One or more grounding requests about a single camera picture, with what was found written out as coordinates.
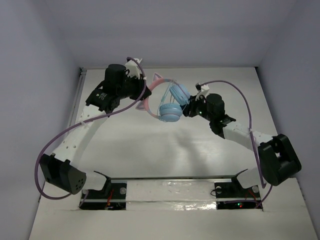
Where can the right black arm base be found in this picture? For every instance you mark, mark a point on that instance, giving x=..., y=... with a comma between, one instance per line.
x=232, y=196

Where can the aluminium rail left edge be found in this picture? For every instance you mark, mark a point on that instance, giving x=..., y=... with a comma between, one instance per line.
x=75, y=100

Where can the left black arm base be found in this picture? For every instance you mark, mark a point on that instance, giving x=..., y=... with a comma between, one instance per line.
x=112, y=197

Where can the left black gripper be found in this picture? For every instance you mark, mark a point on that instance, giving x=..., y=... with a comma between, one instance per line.
x=140, y=88

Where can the pink blue cat-ear headphones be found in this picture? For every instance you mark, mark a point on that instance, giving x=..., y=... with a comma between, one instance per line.
x=173, y=101

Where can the white foil-covered foam block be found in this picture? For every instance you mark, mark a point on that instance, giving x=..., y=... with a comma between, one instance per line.
x=170, y=195

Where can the aluminium rail front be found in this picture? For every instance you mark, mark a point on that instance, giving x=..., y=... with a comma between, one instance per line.
x=174, y=178

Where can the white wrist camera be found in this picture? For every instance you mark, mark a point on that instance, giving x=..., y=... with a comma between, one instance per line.
x=202, y=89
x=134, y=70

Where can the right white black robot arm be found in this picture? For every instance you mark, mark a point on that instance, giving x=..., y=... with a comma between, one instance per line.
x=275, y=156

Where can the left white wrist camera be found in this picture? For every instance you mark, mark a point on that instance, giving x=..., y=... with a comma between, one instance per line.
x=134, y=70

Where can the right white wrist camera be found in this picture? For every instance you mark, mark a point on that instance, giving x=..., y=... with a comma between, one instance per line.
x=202, y=89

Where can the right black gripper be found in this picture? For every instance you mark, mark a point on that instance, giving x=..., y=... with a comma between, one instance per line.
x=190, y=106

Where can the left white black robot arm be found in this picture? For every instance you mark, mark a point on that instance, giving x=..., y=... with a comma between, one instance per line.
x=104, y=101

